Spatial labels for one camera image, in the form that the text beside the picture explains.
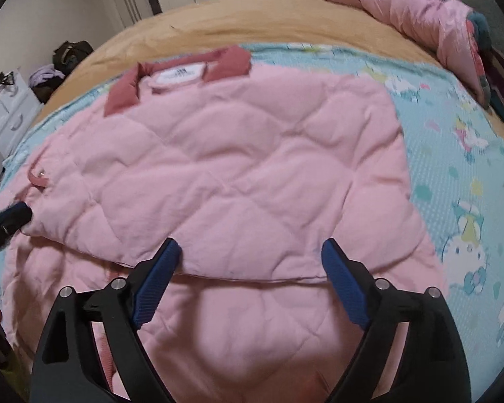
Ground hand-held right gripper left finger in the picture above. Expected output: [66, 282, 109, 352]
[29, 237, 182, 403]

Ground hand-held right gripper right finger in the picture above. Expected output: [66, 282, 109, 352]
[321, 238, 473, 403]

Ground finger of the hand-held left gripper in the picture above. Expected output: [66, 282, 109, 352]
[0, 201, 33, 261]

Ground pink quilted jacket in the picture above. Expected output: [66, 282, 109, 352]
[0, 45, 450, 403]

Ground purple clothes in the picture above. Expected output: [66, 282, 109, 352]
[29, 64, 66, 89]

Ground white dresser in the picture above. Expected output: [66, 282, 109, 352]
[0, 71, 43, 148]

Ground blue cartoon printed blanket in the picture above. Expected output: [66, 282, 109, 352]
[0, 42, 504, 391]

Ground dark bag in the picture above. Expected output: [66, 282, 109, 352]
[52, 41, 94, 77]

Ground tan bed cover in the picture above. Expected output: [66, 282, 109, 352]
[38, 0, 504, 143]

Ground pink crumpled comforter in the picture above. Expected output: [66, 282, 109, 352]
[301, 0, 488, 105]

